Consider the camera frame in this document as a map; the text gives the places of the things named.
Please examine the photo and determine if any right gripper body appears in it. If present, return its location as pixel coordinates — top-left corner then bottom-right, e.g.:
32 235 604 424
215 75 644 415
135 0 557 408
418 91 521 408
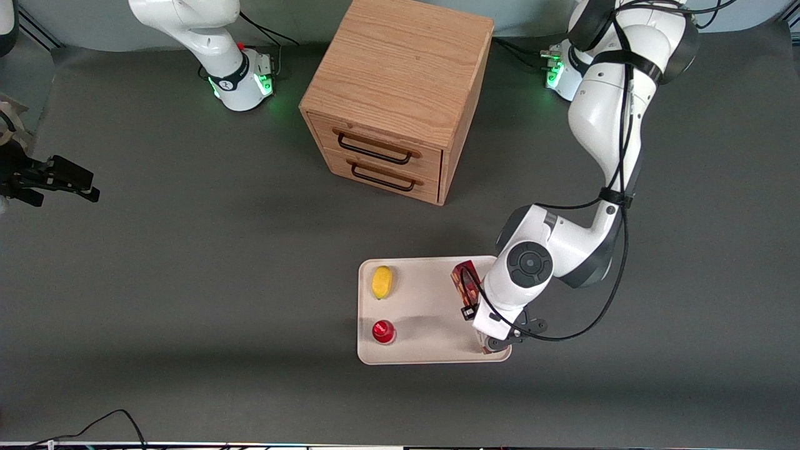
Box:
0 94 51 201

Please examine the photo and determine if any red tartan cookie box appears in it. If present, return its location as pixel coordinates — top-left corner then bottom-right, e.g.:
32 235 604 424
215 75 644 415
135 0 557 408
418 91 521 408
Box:
451 262 494 355

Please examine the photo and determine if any white rectangular tray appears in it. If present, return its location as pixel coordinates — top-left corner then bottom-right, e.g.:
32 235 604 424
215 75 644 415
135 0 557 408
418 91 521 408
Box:
357 256 513 366

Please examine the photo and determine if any yellow lemon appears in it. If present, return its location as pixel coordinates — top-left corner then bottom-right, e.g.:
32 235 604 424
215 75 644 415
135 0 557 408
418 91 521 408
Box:
371 266 394 300

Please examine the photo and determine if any wooden two-drawer cabinet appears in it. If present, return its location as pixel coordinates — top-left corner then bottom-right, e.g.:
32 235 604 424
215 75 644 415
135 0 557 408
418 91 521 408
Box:
299 0 495 207

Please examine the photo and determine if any wooden drawer with black handle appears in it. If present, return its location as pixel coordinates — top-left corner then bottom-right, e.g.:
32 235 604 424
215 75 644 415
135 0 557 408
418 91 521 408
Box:
322 150 442 206
306 111 444 182

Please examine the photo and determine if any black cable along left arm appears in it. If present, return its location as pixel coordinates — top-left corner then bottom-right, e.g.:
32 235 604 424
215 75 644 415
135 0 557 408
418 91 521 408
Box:
459 0 738 343

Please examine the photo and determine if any black cable at table edge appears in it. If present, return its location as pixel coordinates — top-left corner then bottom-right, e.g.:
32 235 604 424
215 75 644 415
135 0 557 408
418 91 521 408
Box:
0 409 148 450

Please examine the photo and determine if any black cable at right arm base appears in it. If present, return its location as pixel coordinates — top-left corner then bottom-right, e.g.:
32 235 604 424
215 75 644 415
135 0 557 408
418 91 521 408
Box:
239 11 299 79

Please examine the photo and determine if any black cable at arm base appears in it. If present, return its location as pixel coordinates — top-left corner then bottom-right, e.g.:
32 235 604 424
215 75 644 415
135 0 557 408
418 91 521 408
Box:
494 37 552 71
239 11 299 79

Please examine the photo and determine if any black cable at left arm base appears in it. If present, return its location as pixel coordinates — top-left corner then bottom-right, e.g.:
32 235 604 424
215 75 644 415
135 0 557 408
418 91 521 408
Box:
494 37 552 71

